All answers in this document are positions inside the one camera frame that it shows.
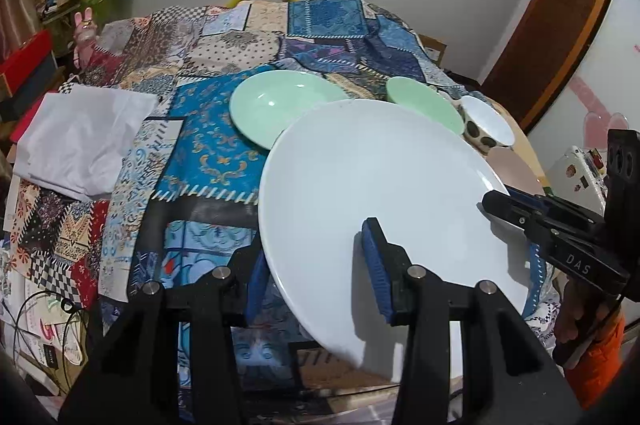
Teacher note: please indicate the folded white cloth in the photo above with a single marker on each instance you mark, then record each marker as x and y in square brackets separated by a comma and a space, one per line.
[80, 140]

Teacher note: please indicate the green plate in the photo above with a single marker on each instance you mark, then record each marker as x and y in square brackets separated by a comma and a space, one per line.
[270, 107]

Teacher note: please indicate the large white plate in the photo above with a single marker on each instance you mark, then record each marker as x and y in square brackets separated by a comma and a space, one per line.
[380, 185]

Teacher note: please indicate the brown wooden door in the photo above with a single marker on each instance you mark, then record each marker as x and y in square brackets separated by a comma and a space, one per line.
[545, 35]

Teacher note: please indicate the patchwork printed blanket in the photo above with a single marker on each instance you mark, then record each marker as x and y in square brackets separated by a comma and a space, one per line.
[210, 150]

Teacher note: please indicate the pink plate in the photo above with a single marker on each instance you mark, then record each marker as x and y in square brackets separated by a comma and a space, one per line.
[515, 170]

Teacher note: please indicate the dark grey box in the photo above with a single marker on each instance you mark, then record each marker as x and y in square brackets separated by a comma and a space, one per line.
[30, 92]

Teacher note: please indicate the person's right hand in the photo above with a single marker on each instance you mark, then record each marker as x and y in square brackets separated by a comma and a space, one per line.
[572, 320]

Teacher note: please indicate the pink rabbit toy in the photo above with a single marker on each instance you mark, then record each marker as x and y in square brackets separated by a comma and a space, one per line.
[86, 35]

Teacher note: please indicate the red box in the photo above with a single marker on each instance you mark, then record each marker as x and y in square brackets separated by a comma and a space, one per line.
[22, 60]

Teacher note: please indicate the cardboard box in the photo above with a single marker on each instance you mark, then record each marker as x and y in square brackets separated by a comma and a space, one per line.
[434, 47]

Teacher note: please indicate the white stickered case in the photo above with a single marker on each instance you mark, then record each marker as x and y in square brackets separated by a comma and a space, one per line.
[575, 177]

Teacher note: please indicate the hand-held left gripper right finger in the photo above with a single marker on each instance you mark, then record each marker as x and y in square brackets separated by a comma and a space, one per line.
[374, 265]

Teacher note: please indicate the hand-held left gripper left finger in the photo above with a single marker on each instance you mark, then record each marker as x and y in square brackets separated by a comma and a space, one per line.
[257, 285]

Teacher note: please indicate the person's right forearm orange sleeve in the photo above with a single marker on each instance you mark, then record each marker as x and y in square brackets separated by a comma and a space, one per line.
[602, 365]

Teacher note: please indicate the green bowl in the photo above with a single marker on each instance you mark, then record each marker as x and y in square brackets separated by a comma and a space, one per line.
[422, 100]

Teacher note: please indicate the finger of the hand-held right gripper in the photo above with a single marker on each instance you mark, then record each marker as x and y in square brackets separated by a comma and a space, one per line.
[534, 277]
[505, 206]

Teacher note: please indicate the green box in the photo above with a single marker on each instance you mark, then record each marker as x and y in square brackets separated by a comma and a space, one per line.
[80, 5]

